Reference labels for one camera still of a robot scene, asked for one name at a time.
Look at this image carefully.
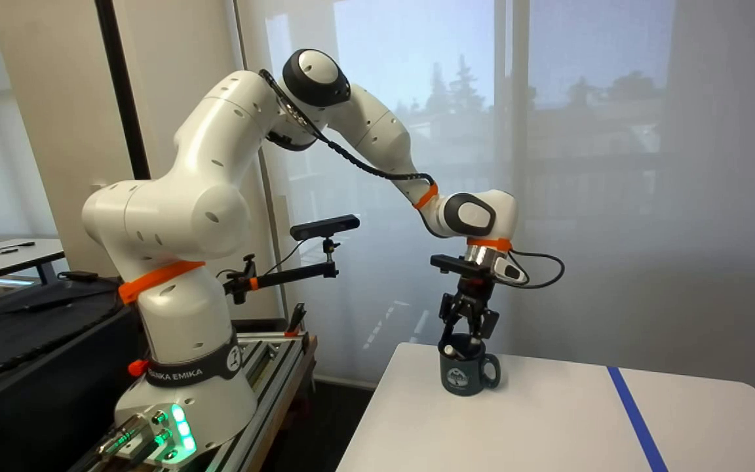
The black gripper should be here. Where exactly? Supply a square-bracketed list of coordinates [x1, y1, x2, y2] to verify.
[426, 253, 502, 358]

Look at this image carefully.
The dark teal mug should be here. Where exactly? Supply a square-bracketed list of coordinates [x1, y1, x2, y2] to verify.
[435, 336, 502, 400]

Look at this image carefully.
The blue tape line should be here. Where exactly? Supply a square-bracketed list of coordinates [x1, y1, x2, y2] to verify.
[606, 364, 671, 472]

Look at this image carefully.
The black vertical pole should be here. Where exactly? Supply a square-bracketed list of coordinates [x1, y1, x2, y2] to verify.
[92, 0, 152, 182]

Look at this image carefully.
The black equipment case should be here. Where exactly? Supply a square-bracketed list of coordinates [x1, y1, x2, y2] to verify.
[0, 278, 148, 472]

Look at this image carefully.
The white side table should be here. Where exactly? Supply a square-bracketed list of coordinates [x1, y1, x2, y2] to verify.
[0, 235, 68, 283]

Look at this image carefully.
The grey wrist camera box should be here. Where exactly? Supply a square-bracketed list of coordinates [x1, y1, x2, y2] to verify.
[471, 256, 528, 288]

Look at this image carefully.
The thin black camera cable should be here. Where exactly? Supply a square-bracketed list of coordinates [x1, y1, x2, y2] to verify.
[511, 249, 566, 292]

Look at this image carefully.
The narrow orange cable strap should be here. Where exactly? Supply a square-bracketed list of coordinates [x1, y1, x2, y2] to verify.
[413, 182, 442, 214]

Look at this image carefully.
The black stereo camera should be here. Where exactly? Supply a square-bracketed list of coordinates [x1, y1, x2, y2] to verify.
[289, 214, 361, 244]

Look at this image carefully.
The short black camera mount arm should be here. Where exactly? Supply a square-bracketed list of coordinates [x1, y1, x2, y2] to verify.
[219, 235, 342, 307]

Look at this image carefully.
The aluminium robot stand frame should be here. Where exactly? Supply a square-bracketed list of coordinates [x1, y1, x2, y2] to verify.
[70, 328, 320, 472]

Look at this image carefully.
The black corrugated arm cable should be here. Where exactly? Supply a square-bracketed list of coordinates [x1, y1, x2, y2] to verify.
[256, 69, 439, 240]

